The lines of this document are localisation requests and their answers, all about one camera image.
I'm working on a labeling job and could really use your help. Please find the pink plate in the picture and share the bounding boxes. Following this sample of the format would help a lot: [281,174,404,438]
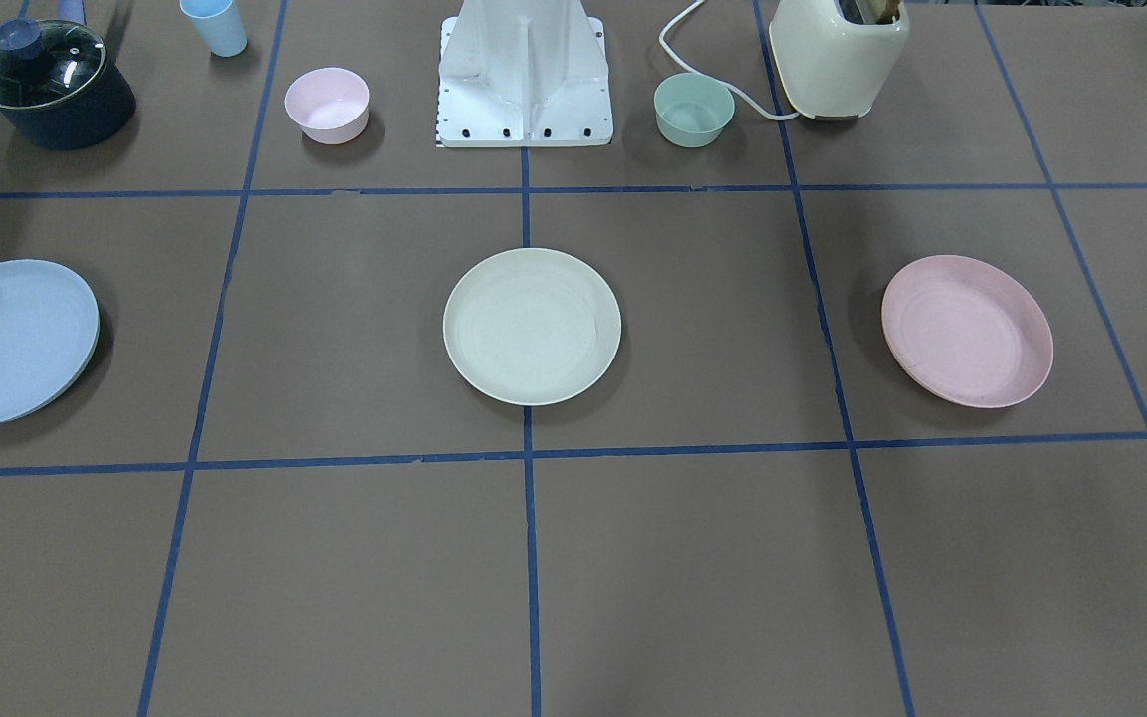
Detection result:
[880,255,1055,410]

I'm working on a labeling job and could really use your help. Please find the light blue plate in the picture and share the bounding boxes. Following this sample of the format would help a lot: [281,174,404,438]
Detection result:
[0,259,100,423]

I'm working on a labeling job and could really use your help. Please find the cream white plate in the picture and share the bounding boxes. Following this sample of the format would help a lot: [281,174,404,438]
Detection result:
[442,248,623,407]

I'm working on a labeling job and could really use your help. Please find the green plastic bowl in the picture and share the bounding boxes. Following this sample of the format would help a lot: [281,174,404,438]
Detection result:
[651,73,736,148]

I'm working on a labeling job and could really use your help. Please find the pink plastic bowl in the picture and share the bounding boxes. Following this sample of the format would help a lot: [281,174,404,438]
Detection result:
[283,67,370,145]

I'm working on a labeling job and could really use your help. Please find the cream toaster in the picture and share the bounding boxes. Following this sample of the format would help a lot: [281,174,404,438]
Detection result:
[768,1,911,120]

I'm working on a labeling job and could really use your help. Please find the light blue plastic cup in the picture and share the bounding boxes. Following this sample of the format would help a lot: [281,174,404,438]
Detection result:
[179,0,249,59]

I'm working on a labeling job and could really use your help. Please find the dark blue saucepan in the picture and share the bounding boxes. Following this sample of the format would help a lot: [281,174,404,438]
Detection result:
[0,0,136,151]

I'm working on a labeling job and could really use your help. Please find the glass pot lid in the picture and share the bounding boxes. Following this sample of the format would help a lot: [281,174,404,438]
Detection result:
[0,18,109,110]

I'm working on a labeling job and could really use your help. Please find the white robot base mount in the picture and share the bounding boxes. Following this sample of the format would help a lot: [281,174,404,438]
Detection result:
[434,1,614,148]

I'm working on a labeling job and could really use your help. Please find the white power cable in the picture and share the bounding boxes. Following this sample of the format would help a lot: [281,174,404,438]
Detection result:
[660,0,799,122]

